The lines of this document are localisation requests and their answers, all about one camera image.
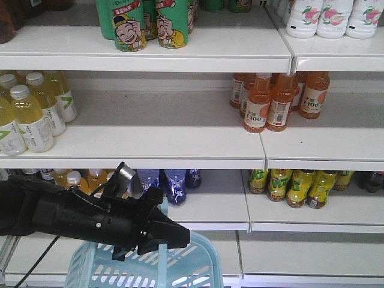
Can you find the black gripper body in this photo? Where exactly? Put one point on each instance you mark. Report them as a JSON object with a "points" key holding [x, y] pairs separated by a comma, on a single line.
{"points": [[107, 220]]}

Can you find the blue sports drink bottle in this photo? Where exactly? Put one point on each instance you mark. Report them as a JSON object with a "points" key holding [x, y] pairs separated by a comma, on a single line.
{"points": [[149, 178], [175, 186], [193, 178]]}

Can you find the orange vitamin drink bottle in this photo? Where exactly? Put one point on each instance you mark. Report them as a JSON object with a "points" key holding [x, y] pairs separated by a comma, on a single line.
{"points": [[60, 176], [96, 177], [74, 178]]}

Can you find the white peach drink bottle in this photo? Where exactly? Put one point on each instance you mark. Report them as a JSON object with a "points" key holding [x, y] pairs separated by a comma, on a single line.
{"points": [[364, 18], [303, 19], [333, 18]]}

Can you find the dark cola plastic bottle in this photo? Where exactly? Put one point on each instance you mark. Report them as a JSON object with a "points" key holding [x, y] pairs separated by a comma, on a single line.
{"points": [[371, 181]]}

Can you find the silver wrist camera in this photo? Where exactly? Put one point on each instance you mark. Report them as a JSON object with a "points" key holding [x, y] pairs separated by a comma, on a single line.
{"points": [[124, 183]]}

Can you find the yellow lemon tea bottle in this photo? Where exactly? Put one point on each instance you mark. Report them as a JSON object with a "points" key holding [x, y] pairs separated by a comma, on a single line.
{"points": [[302, 181], [278, 182], [323, 183], [257, 181], [343, 180]]}

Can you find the green cartoon can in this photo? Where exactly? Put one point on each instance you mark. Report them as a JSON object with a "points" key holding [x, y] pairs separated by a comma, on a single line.
{"points": [[128, 25], [172, 23]]}

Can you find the dark tea bottle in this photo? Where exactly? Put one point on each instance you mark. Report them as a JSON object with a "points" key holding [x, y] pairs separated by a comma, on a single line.
{"points": [[47, 174]]}

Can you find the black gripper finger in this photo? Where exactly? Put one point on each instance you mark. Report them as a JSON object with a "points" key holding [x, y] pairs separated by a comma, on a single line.
{"points": [[148, 244], [163, 230]]}

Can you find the light blue plastic basket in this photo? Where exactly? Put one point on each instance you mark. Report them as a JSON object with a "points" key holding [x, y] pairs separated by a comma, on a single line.
{"points": [[197, 265]]}

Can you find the orange C100 juice bottle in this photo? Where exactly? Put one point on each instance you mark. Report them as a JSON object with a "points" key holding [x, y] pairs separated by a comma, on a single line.
{"points": [[281, 99], [259, 99], [314, 94]]}

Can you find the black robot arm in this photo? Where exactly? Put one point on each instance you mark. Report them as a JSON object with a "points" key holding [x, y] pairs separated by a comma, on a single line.
{"points": [[31, 205]]}

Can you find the white metal shelving unit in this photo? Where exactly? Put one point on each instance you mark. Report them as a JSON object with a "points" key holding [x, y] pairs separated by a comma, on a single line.
{"points": [[169, 108]]}

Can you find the pale yellow drink bottle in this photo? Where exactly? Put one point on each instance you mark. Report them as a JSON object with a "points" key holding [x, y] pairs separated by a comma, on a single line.
{"points": [[42, 91], [61, 90], [12, 142], [31, 120]]}

